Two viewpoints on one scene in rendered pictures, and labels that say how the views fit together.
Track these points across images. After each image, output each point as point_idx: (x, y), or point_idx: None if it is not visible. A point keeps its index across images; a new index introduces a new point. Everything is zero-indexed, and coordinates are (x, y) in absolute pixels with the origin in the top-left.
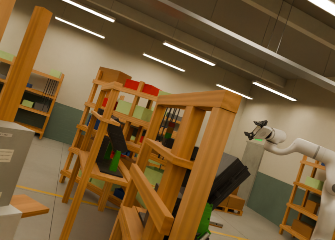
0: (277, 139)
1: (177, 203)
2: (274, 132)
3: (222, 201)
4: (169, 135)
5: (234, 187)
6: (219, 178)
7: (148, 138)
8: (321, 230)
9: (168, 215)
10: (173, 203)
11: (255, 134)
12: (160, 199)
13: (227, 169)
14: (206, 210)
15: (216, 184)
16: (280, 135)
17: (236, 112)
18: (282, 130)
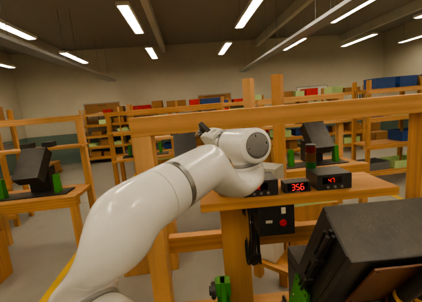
0: (228, 155)
1: (295, 268)
2: (218, 140)
3: (323, 301)
4: (306, 165)
5: (329, 279)
6: (310, 246)
7: (351, 172)
8: None
9: (173, 235)
10: (222, 242)
11: None
12: (218, 232)
13: (315, 231)
14: (299, 297)
15: (308, 255)
16: (227, 145)
17: (130, 135)
18: (245, 129)
